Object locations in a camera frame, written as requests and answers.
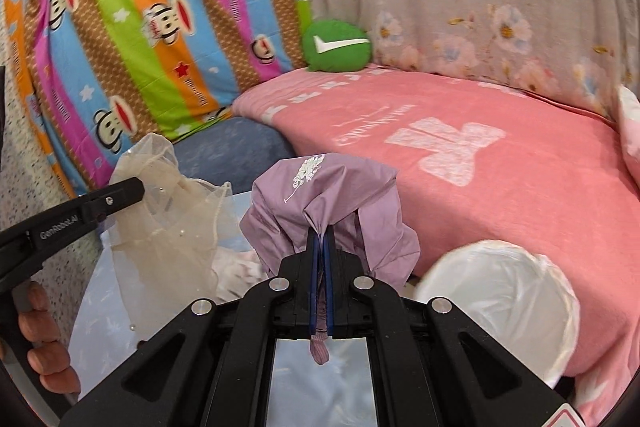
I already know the purple cloth cap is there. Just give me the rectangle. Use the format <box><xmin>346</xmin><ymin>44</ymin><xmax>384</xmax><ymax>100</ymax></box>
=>
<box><xmin>240</xmin><ymin>152</ymin><xmax>421</xmax><ymax>367</ymax></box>

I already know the beige tulle mesh fabric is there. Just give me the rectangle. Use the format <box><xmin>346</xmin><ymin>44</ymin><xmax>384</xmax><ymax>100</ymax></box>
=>
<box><xmin>107</xmin><ymin>133</ymin><xmax>238</xmax><ymax>340</ymax></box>

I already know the white lined trash bin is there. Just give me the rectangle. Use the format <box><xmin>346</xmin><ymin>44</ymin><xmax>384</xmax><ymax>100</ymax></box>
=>
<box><xmin>412</xmin><ymin>239</ymin><xmax>580</xmax><ymax>388</ymax></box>

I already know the left human hand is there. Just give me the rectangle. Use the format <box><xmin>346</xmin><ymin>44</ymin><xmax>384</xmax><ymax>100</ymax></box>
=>
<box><xmin>17</xmin><ymin>281</ymin><xmax>81</xmax><ymax>395</ymax></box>

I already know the white crumpled cloth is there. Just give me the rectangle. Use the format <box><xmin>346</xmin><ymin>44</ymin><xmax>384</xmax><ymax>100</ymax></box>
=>
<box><xmin>212</xmin><ymin>247</ymin><xmax>267</xmax><ymax>305</ymax></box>

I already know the blue-grey velvet cushion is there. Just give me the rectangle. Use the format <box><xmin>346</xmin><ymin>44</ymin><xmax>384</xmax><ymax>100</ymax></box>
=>
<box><xmin>174</xmin><ymin>117</ymin><xmax>296</xmax><ymax>194</ymax></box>

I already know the pink towel blanket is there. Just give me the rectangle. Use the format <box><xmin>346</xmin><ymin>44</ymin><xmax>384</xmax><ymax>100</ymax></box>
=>
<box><xmin>233</xmin><ymin>67</ymin><xmax>639</xmax><ymax>426</ymax></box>

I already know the colourful monkey striped pillow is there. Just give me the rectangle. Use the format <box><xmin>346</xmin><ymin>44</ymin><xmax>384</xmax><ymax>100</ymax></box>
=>
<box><xmin>1</xmin><ymin>0</ymin><xmax>311</xmax><ymax>196</ymax></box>

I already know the green checkmark plush cushion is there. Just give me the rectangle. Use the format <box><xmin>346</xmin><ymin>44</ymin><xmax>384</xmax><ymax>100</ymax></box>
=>
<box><xmin>302</xmin><ymin>20</ymin><xmax>372</xmax><ymax>72</ymax></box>

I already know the pink printed pillow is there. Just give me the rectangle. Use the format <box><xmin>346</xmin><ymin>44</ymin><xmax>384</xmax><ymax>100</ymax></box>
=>
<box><xmin>617</xmin><ymin>86</ymin><xmax>640</xmax><ymax>185</ymax></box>

